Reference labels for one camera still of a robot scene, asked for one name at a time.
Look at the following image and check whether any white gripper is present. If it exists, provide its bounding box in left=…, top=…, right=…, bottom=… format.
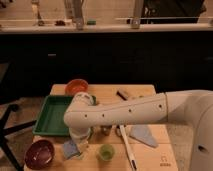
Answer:
left=69, top=128, right=92, bottom=144

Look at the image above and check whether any orange bowl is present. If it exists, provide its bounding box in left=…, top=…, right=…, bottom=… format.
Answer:
left=65, top=79, right=88, bottom=96

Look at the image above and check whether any black chair base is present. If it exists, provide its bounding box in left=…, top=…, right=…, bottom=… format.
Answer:
left=0, top=104, right=36, bottom=171

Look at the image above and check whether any dark red bowl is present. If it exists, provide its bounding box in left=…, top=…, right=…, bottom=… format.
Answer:
left=24, top=139, right=55, bottom=170

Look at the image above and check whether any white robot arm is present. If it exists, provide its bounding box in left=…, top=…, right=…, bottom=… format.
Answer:
left=64, top=90, right=213, bottom=171

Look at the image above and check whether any brown rectangular block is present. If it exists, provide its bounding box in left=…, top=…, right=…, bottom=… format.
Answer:
left=116, top=89, right=131, bottom=100

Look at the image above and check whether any green paper cup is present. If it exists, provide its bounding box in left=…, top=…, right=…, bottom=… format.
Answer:
left=96, top=144, right=115, bottom=162

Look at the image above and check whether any grey blue cloth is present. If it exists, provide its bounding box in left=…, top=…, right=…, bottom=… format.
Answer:
left=129, top=125, right=158, bottom=148

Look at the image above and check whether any small metal cup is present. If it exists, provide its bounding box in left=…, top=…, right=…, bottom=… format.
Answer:
left=101, top=126, right=112, bottom=136

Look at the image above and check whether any green plastic tray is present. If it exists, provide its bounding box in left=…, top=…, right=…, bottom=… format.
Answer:
left=32, top=94, right=98, bottom=138

